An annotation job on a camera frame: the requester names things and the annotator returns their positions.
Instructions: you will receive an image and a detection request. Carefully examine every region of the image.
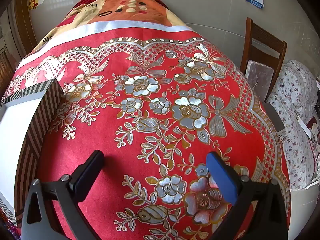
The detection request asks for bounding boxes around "floral bedding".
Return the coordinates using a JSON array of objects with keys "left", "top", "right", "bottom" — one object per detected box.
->
[{"left": 265, "top": 60, "right": 320, "bottom": 190}]

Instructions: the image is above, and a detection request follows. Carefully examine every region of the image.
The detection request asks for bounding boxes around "striped cardboard box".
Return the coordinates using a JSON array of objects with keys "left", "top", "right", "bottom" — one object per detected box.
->
[{"left": 0, "top": 78, "right": 64, "bottom": 227}]

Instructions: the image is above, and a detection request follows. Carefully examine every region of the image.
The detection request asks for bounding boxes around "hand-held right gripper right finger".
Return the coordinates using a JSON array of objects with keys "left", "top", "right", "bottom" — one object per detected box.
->
[{"left": 206, "top": 151, "right": 288, "bottom": 240}]

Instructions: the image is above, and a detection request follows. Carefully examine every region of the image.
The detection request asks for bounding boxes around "wooden door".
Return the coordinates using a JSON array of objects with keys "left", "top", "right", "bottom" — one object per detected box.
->
[{"left": 0, "top": 0, "right": 38, "bottom": 90}]

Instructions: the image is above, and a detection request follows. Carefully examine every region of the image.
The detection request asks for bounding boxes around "orange printed blanket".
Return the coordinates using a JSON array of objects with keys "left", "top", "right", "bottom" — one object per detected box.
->
[{"left": 37, "top": 0, "right": 187, "bottom": 53}]

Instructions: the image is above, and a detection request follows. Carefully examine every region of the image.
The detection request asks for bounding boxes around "dark red printed cloth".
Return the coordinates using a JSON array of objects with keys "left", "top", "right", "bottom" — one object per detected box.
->
[{"left": 309, "top": 122, "right": 320, "bottom": 155}]

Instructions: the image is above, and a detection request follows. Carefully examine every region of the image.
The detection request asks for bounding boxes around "purple bead string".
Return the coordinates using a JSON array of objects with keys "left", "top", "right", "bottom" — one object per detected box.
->
[{"left": 0, "top": 206, "right": 23, "bottom": 240}]

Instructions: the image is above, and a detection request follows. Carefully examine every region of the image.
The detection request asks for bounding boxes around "wooden chair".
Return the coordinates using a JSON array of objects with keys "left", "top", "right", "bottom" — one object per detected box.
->
[{"left": 239, "top": 17, "right": 287, "bottom": 103}]

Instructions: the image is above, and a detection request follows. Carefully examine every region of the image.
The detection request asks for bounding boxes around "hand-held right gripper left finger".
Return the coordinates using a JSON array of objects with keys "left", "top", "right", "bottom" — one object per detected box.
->
[{"left": 21, "top": 150, "right": 105, "bottom": 240}]

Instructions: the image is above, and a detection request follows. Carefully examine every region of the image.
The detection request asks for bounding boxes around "red floral tablecloth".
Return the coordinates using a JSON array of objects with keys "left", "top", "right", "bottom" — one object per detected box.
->
[{"left": 0, "top": 20, "right": 292, "bottom": 240}]

